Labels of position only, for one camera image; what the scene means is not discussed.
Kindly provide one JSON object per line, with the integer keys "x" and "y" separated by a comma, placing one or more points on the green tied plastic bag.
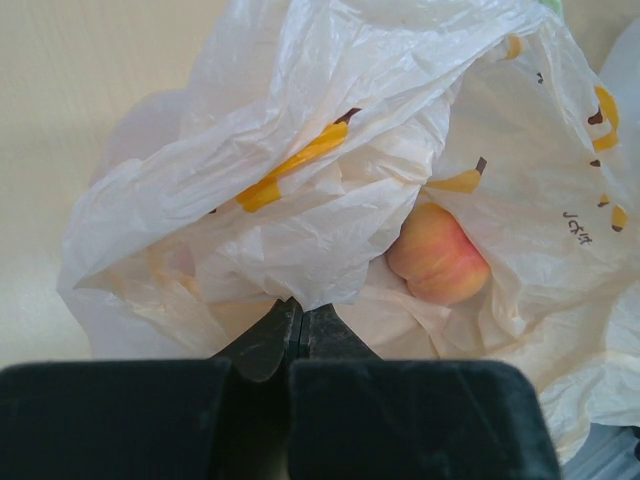
{"x": 554, "y": 5}

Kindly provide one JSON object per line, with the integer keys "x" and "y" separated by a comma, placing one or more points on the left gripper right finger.
{"x": 356, "y": 416}

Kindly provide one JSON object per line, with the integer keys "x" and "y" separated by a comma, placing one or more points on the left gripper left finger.
{"x": 225, "y": 417}

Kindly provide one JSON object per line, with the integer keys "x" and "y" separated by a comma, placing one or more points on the white banana-print plastic bag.
{"x": 307, "y": 134}

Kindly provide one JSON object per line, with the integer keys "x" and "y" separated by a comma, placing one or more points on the red yellow peach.
{"x": 436, "y": 259}

